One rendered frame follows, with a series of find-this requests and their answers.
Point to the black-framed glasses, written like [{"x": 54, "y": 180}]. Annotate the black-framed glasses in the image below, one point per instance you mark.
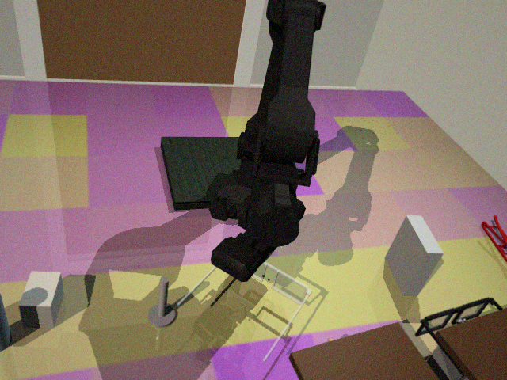
[{"x": 439, "y": 320}]

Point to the white rectangular block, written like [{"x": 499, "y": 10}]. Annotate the white rectangular block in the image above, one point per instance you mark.
[{"x": 41, "y": 300}]

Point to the grey cylinder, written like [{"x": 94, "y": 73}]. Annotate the grey cylinder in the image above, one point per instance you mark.
[{"x": 5, "y": 334}]

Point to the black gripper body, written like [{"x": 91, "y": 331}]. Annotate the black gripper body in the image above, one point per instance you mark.
[{"x": 241, "y": 258}]

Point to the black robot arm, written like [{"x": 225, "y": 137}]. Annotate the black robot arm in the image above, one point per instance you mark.
[{"x": 281, "y": 133}]

